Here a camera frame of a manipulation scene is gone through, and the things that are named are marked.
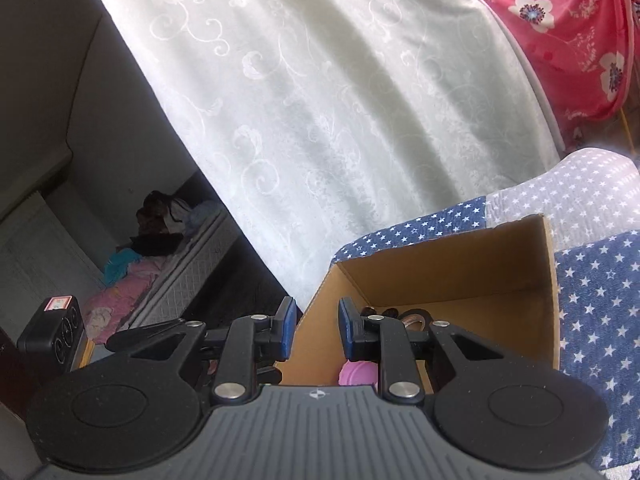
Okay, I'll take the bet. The teal cloth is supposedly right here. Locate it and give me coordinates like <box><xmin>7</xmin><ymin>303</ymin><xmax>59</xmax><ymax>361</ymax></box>
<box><xmin>102</xmin><ymin>250</ymin><xmax>143</xmax><ymax>283</ymax></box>

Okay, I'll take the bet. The black tape roll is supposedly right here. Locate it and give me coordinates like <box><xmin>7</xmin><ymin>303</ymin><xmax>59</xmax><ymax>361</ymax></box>
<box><xmin>395</xmin><ymin>310</ymin><xmax>434</xmax><ymax>334</ymax></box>

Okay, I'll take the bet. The dark clothes pile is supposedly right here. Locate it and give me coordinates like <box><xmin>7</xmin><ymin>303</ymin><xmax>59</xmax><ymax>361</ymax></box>
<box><xmin>130</xmin><ymin>190</ymin><xmax>221</xmax><ymax>256</ymax></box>

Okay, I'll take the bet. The star print blanket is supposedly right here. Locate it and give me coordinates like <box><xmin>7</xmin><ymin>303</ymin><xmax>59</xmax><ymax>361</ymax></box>
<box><xmin>327</xmin><ymin>147</ymin><xmax>640</xmax><ymax>480</ymax></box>

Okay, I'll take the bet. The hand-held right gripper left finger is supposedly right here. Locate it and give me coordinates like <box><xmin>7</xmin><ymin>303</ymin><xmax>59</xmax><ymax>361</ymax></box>
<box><xmin>105</xmin><ymin>296</ymin><xmax>297</xmax><ymax>407</ymax></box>

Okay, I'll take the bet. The pink plastic lid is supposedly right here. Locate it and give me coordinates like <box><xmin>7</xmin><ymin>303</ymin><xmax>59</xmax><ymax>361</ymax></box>
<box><xmin>339</xmin><ymin>360</ymin><xmax>383</xmax><ymax>389</ymax></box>

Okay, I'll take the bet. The quilted mattress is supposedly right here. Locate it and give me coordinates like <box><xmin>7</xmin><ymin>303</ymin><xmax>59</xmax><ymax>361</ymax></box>
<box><xmin>132</xmin><ymin>205</ymin><xmax>251</xmax><ymax>331</ymax></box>

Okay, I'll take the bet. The pink floral cloth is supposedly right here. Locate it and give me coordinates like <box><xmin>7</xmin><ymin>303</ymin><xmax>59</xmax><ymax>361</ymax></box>
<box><xmin>445</xmin><ymin>0</ymin><xmax>640</xmax><ymax>153</ymax></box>

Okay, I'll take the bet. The black speaker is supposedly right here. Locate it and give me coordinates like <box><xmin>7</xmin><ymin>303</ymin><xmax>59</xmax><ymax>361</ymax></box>
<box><xmin>17</xmin><ymin>296</ymin><xmax>86</xmax><ymax>376</ymax></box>

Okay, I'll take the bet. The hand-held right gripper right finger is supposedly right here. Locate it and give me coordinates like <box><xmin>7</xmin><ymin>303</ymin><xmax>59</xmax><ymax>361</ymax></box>
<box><xmin>337</xmin><ymin>296</ymin><xmax>505</xmax><ymax>403</ymax></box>

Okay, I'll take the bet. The white patterned curtain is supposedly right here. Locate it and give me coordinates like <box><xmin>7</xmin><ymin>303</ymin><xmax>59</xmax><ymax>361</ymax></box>
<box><xmin>80</xmin><ymin>0</ymin><xmax>571</xmax><ymax>306</ymax></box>

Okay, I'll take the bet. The pink bedding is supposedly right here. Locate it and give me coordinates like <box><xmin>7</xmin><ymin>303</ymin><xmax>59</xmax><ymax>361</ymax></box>
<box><xmin>82</xmin><ymin>255</ymin><xmax>163</xmax><ymax>332</ymax></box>

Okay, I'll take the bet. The cardboard box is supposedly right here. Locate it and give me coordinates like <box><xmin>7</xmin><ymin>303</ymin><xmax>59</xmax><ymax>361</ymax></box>
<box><xmin>280</xmin><ymin>214</ymin><xmax>561</xmax><ymax>396</ymax></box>

